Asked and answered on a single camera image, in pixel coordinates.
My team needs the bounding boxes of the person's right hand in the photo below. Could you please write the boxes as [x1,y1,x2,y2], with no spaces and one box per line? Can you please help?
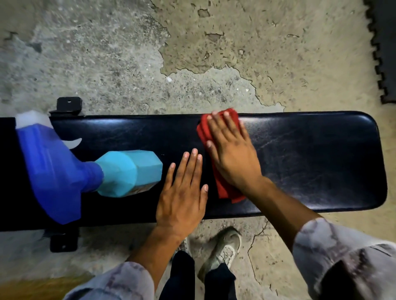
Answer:
[206,111,264,193]

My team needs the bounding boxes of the person's grey right shoe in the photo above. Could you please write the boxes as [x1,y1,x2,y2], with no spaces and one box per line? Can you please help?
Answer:
[198,226,242,282]

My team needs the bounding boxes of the black padded bench seat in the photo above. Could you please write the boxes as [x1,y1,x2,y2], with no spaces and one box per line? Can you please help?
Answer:
[0,111,388,232]

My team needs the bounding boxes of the person's right forearm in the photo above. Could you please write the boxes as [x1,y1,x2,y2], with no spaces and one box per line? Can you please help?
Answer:
[246,176,322,252]

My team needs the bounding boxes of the grey patterned shirt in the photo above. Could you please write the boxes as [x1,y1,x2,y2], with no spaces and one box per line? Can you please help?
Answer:
[63,218,396,300]

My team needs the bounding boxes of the person's grey left shoe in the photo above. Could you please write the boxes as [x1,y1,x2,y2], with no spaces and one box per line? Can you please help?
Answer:
[177,237,193,258]

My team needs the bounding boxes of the red cleaning cloth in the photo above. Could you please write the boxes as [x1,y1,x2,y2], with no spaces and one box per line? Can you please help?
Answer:
[196,108,247,204]

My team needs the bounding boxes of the yellow-brown straw object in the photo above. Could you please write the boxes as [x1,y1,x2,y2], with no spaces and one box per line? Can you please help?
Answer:
[0,273,93,300]

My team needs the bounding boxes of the blue spray bottle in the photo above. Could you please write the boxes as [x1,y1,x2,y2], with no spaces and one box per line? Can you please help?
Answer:
[15,110,163,225]

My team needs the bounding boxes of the person's left hand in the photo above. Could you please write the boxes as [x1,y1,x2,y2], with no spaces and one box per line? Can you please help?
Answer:
[156,148,209,241]

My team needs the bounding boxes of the dark trousers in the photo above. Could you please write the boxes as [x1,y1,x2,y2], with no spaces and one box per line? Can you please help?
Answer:
[159,250,237,300]

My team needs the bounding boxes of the person's grey shoe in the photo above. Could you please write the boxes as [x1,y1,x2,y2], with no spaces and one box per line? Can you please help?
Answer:
[198,226,242,282]
[177,237,193,258]

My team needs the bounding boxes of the person's left forearm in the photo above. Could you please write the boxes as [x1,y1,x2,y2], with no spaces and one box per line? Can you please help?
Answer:
[125,227,187,291]

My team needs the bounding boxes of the black interlocking foam mat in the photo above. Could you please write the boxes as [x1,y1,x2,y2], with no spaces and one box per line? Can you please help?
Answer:
[363,0,396,104]

